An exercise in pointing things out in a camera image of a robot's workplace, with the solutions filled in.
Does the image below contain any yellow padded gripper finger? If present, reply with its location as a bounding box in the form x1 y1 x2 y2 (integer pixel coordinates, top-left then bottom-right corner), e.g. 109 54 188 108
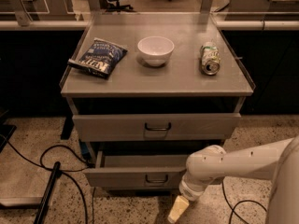
167 195 190 224

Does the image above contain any grey drawer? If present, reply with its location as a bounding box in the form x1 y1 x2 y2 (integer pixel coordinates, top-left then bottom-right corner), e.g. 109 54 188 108
73 113 241 142
84 151 187 190

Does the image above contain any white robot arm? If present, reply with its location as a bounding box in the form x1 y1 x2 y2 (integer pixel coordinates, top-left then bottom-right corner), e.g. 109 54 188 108
168 136 299 224

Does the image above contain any grey top drawer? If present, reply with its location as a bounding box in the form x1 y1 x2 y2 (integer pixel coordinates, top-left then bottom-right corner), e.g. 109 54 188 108
73 113 241 142

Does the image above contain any grey drawer cabinet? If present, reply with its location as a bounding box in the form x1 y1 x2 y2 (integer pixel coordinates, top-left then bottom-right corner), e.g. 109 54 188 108
59 12 256 198

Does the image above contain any black pole on floor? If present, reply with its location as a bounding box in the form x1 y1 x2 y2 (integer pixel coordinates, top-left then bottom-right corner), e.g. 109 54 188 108
34 161 61 224

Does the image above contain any green soda can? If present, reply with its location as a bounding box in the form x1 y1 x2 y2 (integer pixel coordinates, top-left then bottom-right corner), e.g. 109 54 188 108
200 42 221 76

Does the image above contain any white bowl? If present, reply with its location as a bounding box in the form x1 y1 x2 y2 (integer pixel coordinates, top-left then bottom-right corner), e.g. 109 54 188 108
137 36 175 67

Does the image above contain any blue chip bag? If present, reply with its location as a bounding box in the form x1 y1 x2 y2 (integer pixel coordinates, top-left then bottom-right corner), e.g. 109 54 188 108
68 38 128 79

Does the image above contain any black floor cable right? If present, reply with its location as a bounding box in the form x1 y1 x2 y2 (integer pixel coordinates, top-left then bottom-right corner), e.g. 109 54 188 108
221 180 269 224

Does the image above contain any black floor cable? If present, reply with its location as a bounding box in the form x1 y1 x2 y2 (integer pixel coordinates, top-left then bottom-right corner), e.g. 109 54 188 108
0 133 96 224
221 180 269 224

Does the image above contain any black floor cable left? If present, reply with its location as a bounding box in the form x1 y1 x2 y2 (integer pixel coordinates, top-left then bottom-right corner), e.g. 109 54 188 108
0 133 96 224

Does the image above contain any white horizontal rail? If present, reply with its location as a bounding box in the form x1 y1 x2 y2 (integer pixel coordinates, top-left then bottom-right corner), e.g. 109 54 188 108
0 20 299 31

